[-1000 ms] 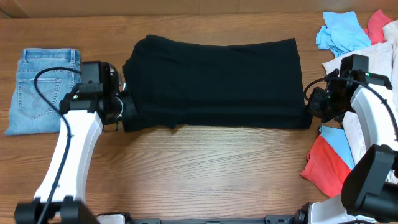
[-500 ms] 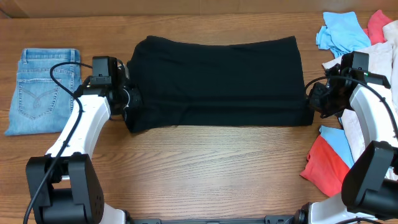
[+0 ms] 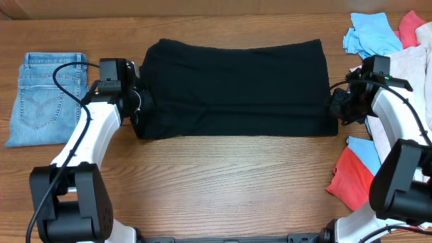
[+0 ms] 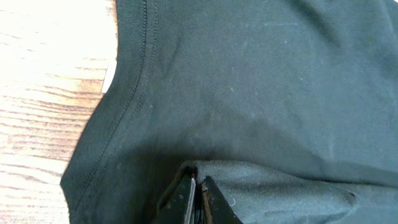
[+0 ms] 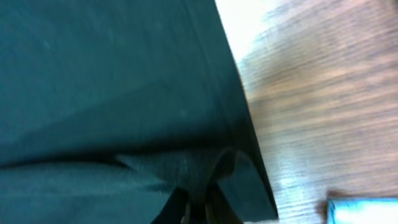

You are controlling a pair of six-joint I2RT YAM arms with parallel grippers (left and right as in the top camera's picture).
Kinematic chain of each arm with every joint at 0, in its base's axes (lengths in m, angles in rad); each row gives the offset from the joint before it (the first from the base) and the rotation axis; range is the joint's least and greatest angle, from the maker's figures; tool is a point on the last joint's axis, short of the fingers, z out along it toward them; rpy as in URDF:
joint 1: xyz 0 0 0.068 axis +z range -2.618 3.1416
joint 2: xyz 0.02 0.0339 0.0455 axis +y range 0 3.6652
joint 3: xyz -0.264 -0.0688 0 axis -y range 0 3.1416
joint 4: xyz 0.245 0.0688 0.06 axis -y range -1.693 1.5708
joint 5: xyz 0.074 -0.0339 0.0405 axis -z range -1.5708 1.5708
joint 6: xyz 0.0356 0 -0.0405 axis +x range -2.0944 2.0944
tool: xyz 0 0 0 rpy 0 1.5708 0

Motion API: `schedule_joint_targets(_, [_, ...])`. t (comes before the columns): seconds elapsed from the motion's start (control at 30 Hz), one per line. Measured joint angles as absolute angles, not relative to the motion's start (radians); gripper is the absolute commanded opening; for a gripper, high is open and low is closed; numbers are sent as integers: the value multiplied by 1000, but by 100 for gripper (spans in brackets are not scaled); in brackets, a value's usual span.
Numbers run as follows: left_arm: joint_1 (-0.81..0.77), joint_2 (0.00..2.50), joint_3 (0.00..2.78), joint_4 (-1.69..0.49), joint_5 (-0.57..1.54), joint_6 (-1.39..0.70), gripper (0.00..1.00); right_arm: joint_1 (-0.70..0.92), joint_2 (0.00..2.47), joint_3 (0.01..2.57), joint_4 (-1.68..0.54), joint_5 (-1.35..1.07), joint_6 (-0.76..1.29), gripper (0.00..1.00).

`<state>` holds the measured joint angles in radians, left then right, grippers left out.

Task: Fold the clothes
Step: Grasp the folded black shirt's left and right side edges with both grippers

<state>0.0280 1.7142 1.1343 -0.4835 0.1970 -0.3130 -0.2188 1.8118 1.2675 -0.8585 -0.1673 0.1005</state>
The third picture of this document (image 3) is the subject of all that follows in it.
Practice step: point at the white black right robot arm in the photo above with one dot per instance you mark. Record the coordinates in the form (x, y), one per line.
(396, 200)

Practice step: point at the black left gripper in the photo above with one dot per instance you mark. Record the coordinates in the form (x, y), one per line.
(148, 102)

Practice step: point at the brown cardboard back wall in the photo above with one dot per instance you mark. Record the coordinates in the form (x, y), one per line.
(68, 9)

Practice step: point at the red shirt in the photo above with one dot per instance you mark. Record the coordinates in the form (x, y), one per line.
(351, 181)

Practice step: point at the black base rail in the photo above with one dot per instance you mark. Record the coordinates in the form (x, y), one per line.
(290, 238)

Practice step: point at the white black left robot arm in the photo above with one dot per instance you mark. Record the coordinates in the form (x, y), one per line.
(71, 202)

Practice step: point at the light blue shirt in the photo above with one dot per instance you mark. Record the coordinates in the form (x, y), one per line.
(369, 35)

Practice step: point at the folded blue denim jeans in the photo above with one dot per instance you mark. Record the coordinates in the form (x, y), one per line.
(42, 114)

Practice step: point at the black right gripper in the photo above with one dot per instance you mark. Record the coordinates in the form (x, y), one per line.
(335, 109)

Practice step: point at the beige pink shirt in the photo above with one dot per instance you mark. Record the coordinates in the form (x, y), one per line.
(408, 67)

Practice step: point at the black t-shirt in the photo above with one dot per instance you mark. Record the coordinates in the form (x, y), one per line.
(203, 91)

